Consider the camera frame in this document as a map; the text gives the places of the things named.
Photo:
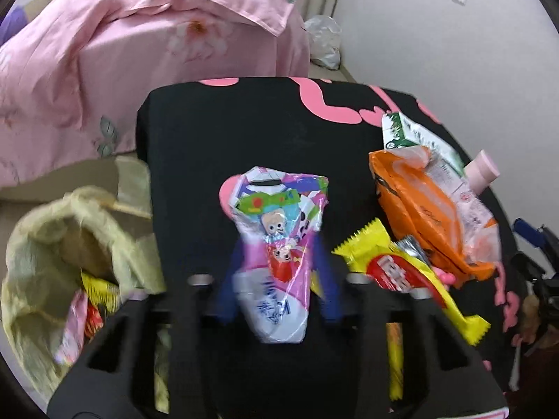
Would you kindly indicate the orange snack packet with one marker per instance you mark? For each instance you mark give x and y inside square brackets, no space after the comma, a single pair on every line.
[415,218]

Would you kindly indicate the gold yellow crinkled wrapper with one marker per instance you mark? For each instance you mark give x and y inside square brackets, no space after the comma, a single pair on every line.
[101,290]

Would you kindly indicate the silver foil wrapper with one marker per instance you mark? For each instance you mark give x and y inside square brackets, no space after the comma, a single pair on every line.
[411,248]

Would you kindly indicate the black tablecloth with pink print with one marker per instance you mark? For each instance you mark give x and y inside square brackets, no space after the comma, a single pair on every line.
[262,131]

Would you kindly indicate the red orange stick packet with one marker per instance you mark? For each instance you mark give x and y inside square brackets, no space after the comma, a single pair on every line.
[93,321]

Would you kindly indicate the bed with pink floral sheet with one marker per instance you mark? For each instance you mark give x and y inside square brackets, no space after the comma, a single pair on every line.
[65,104]

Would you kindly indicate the yellow stick packet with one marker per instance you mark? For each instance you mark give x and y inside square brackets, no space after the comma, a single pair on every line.
[395,358]

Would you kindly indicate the white plastic bag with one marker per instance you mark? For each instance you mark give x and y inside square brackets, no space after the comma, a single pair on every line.
[324,41]

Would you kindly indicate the pink cartoon snack bag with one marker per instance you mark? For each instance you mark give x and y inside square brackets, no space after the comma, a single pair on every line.
[279,244]

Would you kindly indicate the purple pillow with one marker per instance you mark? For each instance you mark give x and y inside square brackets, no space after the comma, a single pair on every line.
[11,24]

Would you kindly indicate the pink translucent wrapper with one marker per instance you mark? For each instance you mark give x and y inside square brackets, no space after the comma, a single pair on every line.
[72,336]

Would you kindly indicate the yellow wrapper with red label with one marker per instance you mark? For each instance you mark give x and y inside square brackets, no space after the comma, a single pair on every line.
[393,270]

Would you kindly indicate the pink and white cup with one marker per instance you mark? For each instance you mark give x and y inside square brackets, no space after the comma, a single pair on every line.
[480,173]

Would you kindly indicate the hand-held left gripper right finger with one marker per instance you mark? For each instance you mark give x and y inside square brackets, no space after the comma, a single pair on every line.
[328,290]

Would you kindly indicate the waste bin with yellow bag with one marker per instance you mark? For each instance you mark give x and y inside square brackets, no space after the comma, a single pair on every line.
[43,244]

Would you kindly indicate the green white drink carton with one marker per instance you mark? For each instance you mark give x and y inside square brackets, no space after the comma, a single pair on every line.
[441,157]

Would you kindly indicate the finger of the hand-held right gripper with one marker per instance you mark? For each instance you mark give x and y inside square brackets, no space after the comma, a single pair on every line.
[526,232]
[526,264]

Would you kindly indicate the beige headboard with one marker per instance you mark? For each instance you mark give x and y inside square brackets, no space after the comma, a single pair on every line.
[38,6]

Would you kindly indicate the pink caterpillar toy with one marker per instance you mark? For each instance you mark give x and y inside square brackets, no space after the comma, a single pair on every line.
[445,276]

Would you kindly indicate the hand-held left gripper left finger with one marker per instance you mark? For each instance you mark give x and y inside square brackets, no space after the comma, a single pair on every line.
[229,288]

